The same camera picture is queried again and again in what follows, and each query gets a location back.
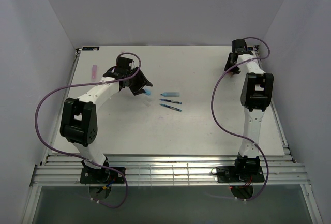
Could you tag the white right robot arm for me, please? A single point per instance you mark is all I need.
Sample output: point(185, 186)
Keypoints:
point(255, 98)

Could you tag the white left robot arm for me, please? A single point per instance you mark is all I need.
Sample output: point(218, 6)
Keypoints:
point(79, 124)

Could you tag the blue label sticker left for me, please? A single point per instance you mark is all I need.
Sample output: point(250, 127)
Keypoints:
point(90, 48)

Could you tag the light blue highlighter body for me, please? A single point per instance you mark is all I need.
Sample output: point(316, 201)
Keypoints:
point(170, 94)

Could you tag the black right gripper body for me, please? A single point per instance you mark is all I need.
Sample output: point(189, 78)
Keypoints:
point(236, 70)

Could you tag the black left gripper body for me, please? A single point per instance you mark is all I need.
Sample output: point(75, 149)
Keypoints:
point(135, 81)

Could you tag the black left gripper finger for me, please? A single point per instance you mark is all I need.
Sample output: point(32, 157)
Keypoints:
point(146, 77)
point(137, 90)

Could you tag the pink highlighter pen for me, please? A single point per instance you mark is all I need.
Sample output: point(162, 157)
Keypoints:
point(94, 73)

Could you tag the clear gel pen cap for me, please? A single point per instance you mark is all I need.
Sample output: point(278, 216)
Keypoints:
point(147, 103)

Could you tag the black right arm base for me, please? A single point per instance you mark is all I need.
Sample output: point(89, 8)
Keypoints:
point(239, 175)

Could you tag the blue gel pen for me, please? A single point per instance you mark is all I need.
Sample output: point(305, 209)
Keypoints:
point(171, 101)
point(170, 107)

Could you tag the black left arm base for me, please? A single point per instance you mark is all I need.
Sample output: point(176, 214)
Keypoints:
point(99, 175)

